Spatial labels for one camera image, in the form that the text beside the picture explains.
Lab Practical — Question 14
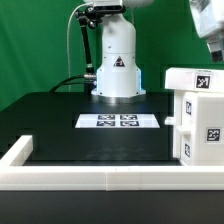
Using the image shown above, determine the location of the white cable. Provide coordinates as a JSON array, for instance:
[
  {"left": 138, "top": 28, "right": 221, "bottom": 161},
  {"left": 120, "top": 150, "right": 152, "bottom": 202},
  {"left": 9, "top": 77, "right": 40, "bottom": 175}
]
[{"left": 66, "top": 3, "right": 88, "bottom": 93}]

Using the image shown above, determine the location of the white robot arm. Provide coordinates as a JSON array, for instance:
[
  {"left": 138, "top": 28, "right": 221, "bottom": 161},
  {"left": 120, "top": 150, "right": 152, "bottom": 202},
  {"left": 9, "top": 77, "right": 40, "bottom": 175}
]
[{"left": 83, "top": 0, "right": 224, "bottom": 103}]

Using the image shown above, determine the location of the white flat marker plate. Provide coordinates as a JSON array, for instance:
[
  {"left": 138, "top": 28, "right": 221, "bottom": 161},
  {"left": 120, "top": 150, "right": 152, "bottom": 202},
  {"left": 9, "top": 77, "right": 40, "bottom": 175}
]
[{"left": 75, "top": 114, "right": 160, "bottom": 128}]

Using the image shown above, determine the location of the white block with markers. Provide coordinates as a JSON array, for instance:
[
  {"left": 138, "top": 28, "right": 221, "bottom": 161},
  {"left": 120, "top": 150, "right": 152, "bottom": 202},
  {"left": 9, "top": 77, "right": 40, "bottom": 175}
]
[{"left": 165, "top": 68, "right": 224, "bottom": 93}]

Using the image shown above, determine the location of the black cable bundle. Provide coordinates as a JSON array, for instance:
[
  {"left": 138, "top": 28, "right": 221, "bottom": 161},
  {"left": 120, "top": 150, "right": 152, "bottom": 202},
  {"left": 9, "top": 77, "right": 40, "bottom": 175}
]
[{"left": 49, "top": 75, "right": 98, "bottom": 93}]

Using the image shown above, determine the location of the white cabinet body box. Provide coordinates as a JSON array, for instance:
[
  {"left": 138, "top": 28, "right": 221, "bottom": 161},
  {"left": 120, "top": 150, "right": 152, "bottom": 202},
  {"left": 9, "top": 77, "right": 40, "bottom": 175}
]
[{"left": 171, "top": 89, "right": 224, "bottom": 167}]

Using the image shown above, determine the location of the black camera on mount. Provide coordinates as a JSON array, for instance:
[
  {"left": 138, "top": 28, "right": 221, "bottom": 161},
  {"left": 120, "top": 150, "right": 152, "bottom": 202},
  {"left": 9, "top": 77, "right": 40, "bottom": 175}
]
[{"left": 86, "top": 5, "right": 126, "bottom": 14}]

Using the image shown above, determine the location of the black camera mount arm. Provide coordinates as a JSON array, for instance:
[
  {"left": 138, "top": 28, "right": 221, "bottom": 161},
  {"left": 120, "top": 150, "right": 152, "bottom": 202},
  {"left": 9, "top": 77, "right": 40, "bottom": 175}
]
[{"left": 75, "top": 11, "right": 101, "bottom": 74}]

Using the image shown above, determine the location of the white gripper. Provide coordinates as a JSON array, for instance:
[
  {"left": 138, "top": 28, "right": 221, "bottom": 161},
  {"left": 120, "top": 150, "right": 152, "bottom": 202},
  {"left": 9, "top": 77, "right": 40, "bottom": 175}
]
[{"left": 189, "top": 0, "right": 224, "bottom": 62}]

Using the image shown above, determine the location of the white U-shaped border frame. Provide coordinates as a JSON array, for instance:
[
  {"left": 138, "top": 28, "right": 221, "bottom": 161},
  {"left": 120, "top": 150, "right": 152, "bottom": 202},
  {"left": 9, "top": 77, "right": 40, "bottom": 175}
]
[{"left": 0, "top": 135, "right": 224, "bottom": 191}]

